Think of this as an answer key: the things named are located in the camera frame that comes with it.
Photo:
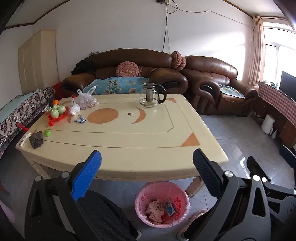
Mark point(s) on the orange fruit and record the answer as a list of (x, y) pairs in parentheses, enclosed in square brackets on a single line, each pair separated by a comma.
[(55, 102)]

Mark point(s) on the green apples on red tray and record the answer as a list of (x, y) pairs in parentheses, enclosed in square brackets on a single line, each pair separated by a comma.
[(56, 113)]

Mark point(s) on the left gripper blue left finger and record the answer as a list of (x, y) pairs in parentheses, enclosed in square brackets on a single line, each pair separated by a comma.
[(84, 173)]

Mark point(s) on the cream coffee table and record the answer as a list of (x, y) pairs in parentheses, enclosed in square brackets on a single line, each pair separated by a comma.
[(136, 143)]

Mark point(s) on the blue floral cushion cover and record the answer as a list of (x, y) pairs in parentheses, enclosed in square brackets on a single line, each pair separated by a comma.
[(117, 85)]

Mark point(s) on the small white tied bag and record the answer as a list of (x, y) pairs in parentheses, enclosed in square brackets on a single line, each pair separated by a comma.
[(75, 108)]

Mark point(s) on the white remote control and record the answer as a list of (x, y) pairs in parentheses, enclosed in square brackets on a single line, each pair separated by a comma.
[(24, 138)]

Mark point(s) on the pink curtain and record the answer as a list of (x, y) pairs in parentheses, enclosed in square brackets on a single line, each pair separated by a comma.
[(257, 61)]

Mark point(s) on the grey crumpled cloth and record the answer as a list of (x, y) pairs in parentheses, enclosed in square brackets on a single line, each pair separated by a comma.
[(36, 139)]

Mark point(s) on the glass teapot black handle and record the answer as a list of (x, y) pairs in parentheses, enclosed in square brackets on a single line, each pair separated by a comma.
[(152, 94)]

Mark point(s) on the cream cabinet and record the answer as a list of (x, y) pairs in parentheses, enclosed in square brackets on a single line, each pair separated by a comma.
[(37, 62)]

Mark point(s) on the black television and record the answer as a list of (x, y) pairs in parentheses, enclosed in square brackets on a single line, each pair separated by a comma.
[(288, 85)]

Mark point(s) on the red checkered tablecloth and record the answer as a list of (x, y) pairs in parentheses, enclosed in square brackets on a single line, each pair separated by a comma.
[(278, 100)]

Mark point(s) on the brown leather sofa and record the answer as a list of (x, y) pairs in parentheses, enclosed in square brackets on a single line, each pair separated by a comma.
[(157, 67)]

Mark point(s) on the white electric kettle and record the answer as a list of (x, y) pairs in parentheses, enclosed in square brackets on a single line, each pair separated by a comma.
[(267, 124)]

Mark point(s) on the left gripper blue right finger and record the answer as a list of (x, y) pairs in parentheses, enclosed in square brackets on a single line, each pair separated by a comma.
[(210, 172)]

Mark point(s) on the pink round pillow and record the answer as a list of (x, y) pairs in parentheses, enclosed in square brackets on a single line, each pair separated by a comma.
[(178, 62), (127, 69)]

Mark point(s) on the patterned bench cover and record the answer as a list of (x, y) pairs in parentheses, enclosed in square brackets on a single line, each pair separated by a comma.
[(22, 109)]

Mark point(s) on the plastic bag of snacks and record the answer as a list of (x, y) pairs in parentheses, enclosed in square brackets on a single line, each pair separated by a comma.
[(86, 100)]

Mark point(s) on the brown leather armchair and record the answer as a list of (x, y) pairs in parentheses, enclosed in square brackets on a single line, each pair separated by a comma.
[(213, 87)]

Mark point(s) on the green bottle cap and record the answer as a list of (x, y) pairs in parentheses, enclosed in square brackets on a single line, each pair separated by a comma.
[(47, 133)]

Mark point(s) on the pink lined trash bin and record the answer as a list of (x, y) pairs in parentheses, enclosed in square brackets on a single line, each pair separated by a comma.
[(162, 204)]

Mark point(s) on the small blue wrappers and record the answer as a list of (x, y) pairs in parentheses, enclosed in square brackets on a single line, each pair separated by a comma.
[(80, 119)]

